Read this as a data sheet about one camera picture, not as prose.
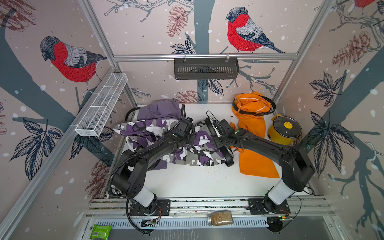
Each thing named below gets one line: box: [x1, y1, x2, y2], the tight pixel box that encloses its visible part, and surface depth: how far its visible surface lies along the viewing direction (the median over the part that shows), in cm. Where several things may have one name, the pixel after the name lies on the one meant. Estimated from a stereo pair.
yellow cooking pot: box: [268, 114, 303, 146], surface depth 93 cm
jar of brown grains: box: [208, 210, 234, 226], surface depth 68 cm
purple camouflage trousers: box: [113, 119, 226, 165], surface depth 92 cm
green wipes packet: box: [89, 224, 113, 240], surface depth 68 cm
